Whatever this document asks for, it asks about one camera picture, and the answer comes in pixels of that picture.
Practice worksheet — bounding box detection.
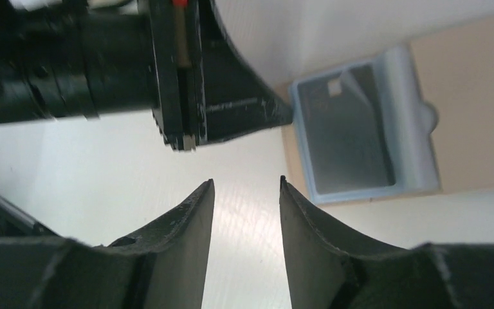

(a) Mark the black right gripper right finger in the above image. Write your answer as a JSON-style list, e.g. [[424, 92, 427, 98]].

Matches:
[[279, 177, 494, 308]]

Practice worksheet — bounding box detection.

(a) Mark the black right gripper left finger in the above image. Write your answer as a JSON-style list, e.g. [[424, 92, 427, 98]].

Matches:
[[0, 180, 215, 308]]

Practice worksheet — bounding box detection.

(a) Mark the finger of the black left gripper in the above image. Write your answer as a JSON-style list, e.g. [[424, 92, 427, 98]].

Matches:
[[197, 1, 293, 144]]

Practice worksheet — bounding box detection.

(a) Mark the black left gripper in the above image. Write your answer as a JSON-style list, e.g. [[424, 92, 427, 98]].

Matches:
[[0, 1, 199, 151]]

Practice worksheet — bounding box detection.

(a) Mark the dark credit card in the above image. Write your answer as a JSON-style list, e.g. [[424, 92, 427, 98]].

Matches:
[[296, 64, 396, 196]]

